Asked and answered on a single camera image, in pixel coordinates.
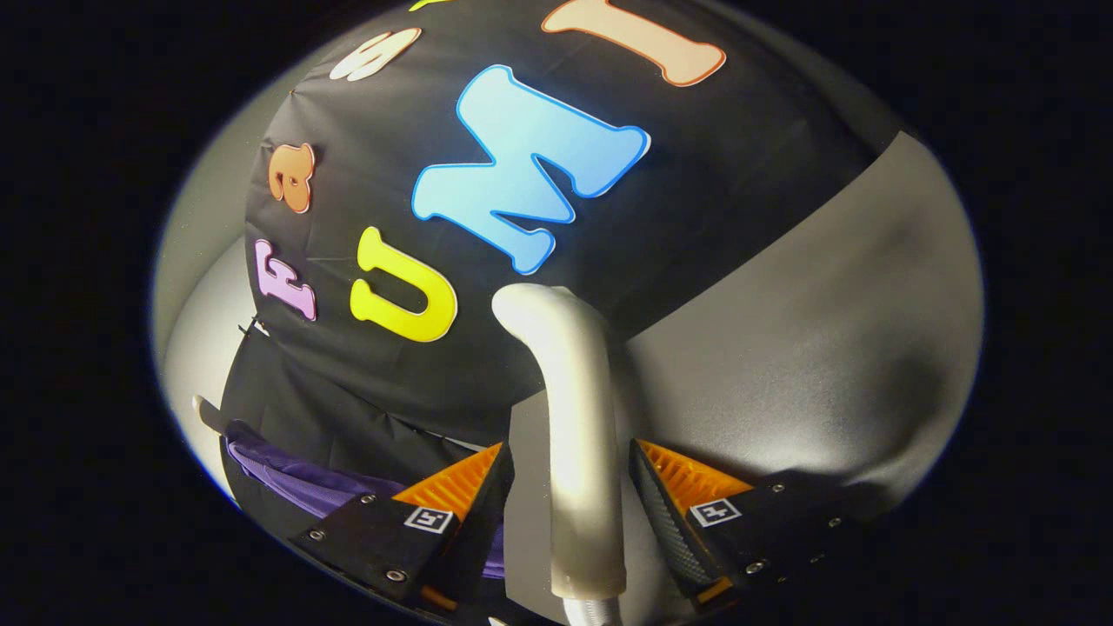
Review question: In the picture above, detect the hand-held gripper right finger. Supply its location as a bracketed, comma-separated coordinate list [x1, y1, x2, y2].
[628, 439, 870, 614]

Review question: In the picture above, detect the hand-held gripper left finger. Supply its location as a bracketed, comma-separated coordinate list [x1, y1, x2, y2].
[291, 442, 516, 623]

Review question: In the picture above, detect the white garment steamer head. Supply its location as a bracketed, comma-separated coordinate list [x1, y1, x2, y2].
[491, 283, 629, 601]

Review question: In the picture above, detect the purple jacket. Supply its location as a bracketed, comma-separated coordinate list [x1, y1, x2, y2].
[224, 432, 505, 579]

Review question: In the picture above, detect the grey cabinet with dark top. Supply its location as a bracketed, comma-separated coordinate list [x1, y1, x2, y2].
[504, 130, 985, 623]

